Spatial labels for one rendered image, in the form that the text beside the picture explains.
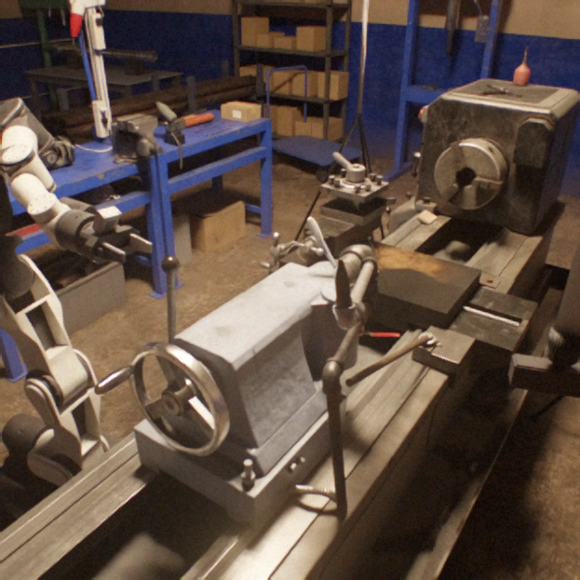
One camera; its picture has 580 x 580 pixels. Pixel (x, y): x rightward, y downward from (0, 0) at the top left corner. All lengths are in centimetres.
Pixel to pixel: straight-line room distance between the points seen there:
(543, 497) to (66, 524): 181
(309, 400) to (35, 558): 58
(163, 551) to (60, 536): 21
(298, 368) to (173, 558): 45
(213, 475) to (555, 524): 158
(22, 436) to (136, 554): 102
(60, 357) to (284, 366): 90
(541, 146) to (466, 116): 32
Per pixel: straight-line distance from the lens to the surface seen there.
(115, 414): 270
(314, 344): 120
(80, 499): 125
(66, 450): 203
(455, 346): 157
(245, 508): 109
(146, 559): 126
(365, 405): 139
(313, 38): 611
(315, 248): 173
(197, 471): 112
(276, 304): 112
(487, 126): 236
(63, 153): 314
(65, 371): 184
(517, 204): 240
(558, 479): 257
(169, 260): 107
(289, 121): 637
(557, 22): 563
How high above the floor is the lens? 174
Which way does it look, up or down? 29 degrees down
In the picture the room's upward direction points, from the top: 1 degrees clockwise
